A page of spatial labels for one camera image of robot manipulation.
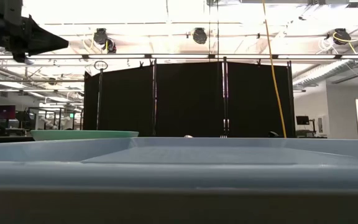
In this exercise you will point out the long ceiling light bar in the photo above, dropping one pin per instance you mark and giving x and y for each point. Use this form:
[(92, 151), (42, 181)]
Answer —
[(179, 56)]

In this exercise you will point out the small black monitor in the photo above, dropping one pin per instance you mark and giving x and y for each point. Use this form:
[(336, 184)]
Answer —
[(302, 120)]

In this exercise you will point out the blue plastic tray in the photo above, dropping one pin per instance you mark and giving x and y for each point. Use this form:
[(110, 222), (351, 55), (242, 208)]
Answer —
[(179, 152)]

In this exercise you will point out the black folding partition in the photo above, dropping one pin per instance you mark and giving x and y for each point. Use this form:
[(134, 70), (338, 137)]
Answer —
[(182, 99)]

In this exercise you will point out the monitor with red screen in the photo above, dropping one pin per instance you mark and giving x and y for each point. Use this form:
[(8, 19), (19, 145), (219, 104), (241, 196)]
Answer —
[(4, 112)]

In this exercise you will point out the teal plate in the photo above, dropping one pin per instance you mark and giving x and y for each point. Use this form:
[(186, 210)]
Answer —
[(82, 135)]

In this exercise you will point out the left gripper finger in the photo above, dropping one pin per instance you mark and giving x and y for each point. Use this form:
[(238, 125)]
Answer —
[(42, 40)]

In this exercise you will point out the black workstation frame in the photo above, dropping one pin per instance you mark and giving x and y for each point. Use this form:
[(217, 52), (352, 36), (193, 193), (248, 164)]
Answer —
[(54, 118)]

